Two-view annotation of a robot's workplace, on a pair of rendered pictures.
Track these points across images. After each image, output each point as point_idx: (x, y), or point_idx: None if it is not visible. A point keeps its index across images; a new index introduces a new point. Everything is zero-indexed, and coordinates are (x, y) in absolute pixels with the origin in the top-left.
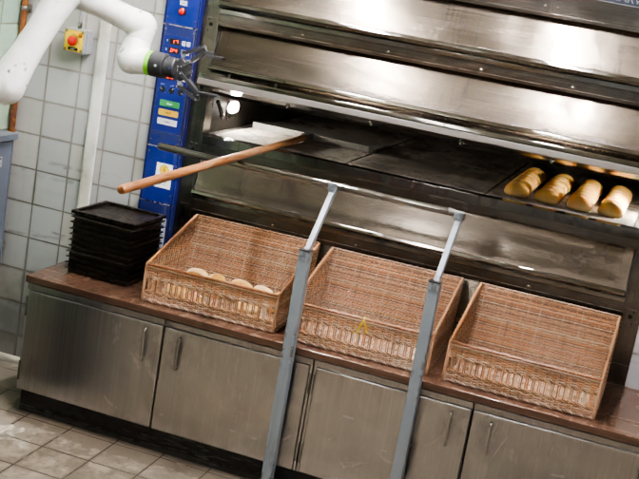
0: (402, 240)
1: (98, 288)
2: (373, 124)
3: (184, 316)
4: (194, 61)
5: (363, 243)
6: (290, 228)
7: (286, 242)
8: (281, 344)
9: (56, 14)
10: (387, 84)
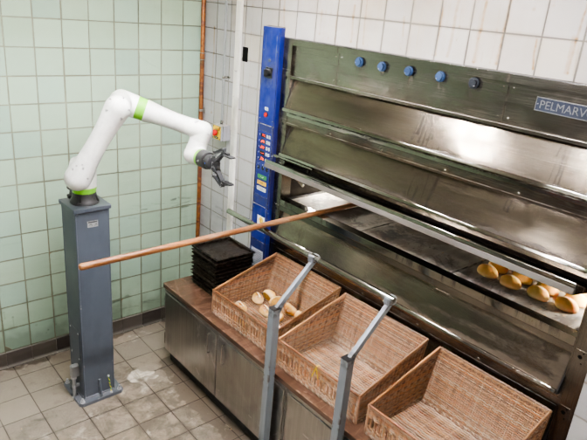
0: None
1: (196, 299)
2: None
3: (225, 331)
4: (220, 158)
5: (367, 294)
6: (326, 272)
7: (321, 283)
8: None
9: (102, 131)
10: (381, 175)
